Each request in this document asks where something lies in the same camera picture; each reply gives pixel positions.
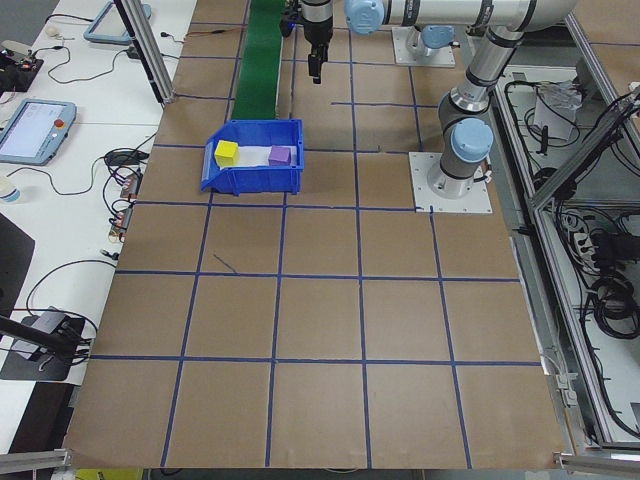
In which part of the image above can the white bin liner sheet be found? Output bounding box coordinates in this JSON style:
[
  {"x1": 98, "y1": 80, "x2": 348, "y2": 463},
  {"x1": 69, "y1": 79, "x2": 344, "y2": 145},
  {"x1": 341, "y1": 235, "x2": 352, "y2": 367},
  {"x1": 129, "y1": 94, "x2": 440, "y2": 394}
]
[{"x1": 219, "y1": 145, "x2": 300, "y2": 169}]

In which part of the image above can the black stand base plate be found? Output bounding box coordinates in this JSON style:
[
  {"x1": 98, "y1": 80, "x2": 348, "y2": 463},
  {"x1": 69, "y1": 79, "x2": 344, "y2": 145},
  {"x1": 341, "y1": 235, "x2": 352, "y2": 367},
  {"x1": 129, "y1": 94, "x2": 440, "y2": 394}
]
[{"x1": 0, "y1": 313, "x2": 87, "y2": 382}]

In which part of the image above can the aluminium profile bar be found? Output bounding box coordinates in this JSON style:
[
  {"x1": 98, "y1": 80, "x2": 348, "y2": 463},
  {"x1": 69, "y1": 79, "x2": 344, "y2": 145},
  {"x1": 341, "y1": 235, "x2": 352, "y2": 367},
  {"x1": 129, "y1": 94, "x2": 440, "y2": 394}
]
[
  {"x1": 552, "y1": 451, "x2": 640, "y2": 475},
  {"x1": 0, "y1": 448, "x2": 76, "y2": 472}
]

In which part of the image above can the aluminium profile post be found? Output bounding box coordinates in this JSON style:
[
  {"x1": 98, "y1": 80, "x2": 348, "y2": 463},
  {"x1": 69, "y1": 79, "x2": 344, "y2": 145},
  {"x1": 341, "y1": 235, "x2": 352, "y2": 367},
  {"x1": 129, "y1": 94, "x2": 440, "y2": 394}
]
[{"x1": 113, "y1": 0, "x2": 177, "y2": 105}]

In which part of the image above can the small grey camera box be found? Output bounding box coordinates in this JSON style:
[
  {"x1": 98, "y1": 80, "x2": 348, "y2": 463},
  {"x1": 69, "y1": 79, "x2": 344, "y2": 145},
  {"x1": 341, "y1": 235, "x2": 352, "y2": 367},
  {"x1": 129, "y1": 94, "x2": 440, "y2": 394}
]
[{"x1": 34, "y1": 308, "x2": 71, "y2": 334}]

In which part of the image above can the yellow cube block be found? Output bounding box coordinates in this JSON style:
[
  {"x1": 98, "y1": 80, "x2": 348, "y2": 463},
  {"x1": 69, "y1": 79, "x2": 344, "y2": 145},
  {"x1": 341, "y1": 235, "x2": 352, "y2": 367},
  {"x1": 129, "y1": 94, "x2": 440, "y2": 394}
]
[{"x1": 214, "y1": 140, "x2": 240, "y2": 168}]

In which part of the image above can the white power strip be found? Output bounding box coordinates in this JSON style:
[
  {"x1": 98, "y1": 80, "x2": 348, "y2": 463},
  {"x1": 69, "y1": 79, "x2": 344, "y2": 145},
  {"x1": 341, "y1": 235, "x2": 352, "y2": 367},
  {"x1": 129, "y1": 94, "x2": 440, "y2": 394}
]
[{"x1": 567, "y1": 217, "x2": 599, "y2": 264}]

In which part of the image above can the white box in frame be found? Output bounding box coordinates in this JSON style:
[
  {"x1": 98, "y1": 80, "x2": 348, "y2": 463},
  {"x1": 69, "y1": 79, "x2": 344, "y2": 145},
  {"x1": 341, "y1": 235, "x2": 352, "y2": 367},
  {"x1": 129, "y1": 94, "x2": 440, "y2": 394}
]
[{"x1": 532, "y1": 81, "x2": 582, "y2": 142}]

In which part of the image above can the yellow object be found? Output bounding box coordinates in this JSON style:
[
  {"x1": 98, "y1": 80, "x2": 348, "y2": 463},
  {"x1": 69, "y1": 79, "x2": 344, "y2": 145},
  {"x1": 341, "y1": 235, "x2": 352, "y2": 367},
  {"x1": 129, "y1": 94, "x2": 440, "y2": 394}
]
[{"x1": 74, "y1": 467, "x2": 145, "y2": 480}]

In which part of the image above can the black power brick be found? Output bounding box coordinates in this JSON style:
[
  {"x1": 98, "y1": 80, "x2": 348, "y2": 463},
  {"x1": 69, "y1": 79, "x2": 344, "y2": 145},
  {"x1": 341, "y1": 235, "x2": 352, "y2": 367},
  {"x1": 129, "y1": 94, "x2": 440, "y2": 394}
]
[{"x1": 592, "y1": 232, "x2": 632, "y2": 266}]

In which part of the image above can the black stand pole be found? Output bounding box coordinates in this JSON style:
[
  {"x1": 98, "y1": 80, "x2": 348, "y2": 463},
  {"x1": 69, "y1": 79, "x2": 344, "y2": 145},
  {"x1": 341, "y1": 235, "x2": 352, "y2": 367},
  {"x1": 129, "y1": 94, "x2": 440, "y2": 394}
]
[{"x1": 0, "y1": 314, "x2": 84, "y2": 354}]

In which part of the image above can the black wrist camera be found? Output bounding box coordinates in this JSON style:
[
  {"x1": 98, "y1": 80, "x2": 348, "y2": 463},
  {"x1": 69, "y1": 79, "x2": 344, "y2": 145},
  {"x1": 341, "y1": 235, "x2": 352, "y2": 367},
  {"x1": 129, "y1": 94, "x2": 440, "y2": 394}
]
[{"x1": 278, "y1": 3, "x2": 304, "y2": 39}]

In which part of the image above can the light blue teach pendant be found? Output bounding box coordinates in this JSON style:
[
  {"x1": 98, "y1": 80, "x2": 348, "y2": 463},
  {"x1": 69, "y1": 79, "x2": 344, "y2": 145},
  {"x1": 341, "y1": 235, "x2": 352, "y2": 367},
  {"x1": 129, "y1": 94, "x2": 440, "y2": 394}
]
[
  {"x1": 0, "y1": 98, "x2": 78, "y2": 166},
  {"x1": 83, "y1": 0, "x2": 153, "y2": 47}
]

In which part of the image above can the small circuit board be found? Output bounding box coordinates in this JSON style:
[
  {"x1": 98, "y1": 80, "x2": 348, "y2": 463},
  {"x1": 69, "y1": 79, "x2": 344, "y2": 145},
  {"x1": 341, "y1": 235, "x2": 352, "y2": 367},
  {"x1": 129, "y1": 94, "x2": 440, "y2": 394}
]
[
  {"x1": 108, "y1": 205, "x2": 135, "y2": 241},
  {"x1": 121, "y1": 171, "x2": 145, "y2": 202}
]

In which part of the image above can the black flat panel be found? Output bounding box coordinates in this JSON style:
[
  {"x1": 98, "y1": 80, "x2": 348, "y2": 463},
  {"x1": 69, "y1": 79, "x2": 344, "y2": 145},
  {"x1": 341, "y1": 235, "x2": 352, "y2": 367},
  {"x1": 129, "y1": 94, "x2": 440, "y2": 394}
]
[{"x1": 0, "y1": 212, "x2": 37, "y2": 326}]

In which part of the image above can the small metal bracket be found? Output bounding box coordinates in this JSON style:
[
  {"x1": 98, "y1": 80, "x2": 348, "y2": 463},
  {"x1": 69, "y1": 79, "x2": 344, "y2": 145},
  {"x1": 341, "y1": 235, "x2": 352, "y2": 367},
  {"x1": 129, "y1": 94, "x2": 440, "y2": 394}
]
[{"x1": 547, "y1": 372, "x2": 579, "y2": 409}]

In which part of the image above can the metal V-shaped frame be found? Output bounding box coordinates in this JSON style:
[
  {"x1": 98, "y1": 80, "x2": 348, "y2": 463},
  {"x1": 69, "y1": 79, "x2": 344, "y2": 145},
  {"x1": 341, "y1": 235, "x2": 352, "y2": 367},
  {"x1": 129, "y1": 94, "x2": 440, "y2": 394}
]
[{"x1": 492, "y1": 12, "x2": 640, "y2": 451}]

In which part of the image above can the green belt conveyor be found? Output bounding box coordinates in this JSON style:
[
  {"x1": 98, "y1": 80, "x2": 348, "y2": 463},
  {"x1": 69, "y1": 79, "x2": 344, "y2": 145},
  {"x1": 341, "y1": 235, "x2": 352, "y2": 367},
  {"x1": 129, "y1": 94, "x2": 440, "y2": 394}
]
[{"x1": 231, "y1": 0, "x2": 286, "y2": 121}]

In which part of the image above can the black cable bundle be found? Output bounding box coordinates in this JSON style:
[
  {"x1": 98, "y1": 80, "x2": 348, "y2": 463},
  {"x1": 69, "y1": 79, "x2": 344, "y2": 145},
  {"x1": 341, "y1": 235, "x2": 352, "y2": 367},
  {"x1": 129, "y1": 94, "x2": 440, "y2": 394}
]
[{"x1": 579, "y1": 272, "x2": 640, "y2": 341}]

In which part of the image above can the black electronics device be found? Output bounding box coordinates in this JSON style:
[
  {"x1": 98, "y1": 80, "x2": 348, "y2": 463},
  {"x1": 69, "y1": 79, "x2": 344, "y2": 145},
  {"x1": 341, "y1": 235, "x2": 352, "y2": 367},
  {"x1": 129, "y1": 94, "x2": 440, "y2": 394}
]
[{"x1": 0, "y1": 42, "x2": 45, "y2": 95}]

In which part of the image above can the blue plastic storage bin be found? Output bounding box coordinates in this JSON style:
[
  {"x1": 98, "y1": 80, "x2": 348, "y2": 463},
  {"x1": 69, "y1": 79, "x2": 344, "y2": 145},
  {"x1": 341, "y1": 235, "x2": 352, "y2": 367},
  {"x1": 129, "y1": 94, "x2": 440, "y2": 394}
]
[{"x1": 199, "y1": 118, "x2": 305, "y2": 196}]

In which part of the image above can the white square base plate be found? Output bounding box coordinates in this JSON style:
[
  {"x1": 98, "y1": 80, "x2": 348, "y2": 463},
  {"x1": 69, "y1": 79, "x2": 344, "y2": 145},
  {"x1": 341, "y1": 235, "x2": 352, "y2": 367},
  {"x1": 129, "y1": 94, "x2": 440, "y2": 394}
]
[
  {"x1": 391, "y1": 26, "x2": 457, "y2": 67},
  {"x1": 408, "y1": 151, "x2": 495, "y2": 215}
]

